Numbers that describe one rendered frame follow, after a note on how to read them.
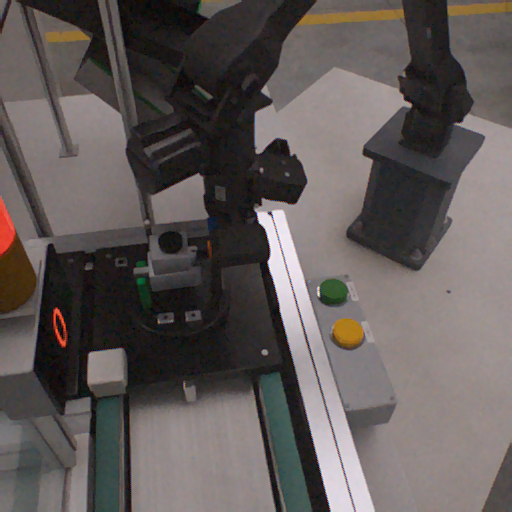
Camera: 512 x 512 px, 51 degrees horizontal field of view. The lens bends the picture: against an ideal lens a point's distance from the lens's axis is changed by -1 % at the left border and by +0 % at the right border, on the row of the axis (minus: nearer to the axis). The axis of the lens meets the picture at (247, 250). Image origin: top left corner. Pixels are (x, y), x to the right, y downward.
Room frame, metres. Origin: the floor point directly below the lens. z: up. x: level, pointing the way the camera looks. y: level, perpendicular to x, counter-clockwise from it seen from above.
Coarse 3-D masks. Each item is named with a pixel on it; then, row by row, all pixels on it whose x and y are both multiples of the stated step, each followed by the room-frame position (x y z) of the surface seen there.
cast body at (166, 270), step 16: (160, 240) 0.44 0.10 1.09; (176, 240) 0.44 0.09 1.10; (160, 256) 0.43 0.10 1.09; (176, 256) 0.43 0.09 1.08; (192, 256) 0.45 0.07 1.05; (144, 272) 0.43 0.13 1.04; (160, 272) 0.42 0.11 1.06; (176, 272) 0.43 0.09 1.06; (192, 272) 0.43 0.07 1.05; (160, 288) 0.42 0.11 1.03
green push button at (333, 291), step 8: (328, 280) 0.48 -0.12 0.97; (336, 280) 0.48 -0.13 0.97; (320, 288) 0.47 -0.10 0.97; (328, 288) 0.47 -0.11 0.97; (336, 288) 0.47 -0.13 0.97; (344, 288) 0.47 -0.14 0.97; (320, 296) 0.46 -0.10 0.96; (328, 296) 0.45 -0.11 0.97; (336, 296) 0.45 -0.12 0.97; (344, 296) 0.45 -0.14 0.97
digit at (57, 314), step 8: (56, 296) 0.26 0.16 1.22; (56, 304) 0.26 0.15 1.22; (48, 312) 0.24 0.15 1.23; (56, 312) 0.25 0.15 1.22; (64, 312) 0.27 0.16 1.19; (48, 320) 0.23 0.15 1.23; (56, 320) 0.24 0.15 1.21; (64, 320) 0.26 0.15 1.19; (48, 328) 0.22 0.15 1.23; (56, 328) 0.24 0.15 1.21; (64, 328) 0.25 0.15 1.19; (56, 336) 0.23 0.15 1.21; (64, 336) 0.24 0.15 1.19; (56, 344) 0.22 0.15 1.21; (64, 344) 0.24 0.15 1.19; (64, 352) 0.23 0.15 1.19; (64, 360) 0.22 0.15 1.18
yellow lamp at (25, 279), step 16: (16, 240) 0.24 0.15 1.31; (0, 256) 0.23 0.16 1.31; (16, 256) 0.23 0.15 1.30; (0, 272) 0.22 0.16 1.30; (16, 272) 0.23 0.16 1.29; (32, 272) 0.24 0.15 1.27; (0, 288) 0.22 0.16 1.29; (16, 288) 0.22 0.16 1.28; (32, 288) 0.24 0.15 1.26; (0, 304) 0.22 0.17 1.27; (16, 304) 0.22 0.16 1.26
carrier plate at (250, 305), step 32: (96, 256) 0.53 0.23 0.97; (128, 256) 0.53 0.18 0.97; (96, 288) 0.47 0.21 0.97; (128, 288) 0.47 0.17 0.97; (256, 288) 0.47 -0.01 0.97; (96, 320) 0.41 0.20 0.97; (128, 320) 0.41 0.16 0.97; (256, 320) 0.41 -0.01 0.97; (128, 352) 0.36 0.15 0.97; (160, 352) 0.36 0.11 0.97; (192, 352) 0.36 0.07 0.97; (224, 352) 0.36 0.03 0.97; (256, 352) 0.36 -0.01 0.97; (128, 384) 0.32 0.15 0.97; (160, 384) 0.32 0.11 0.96
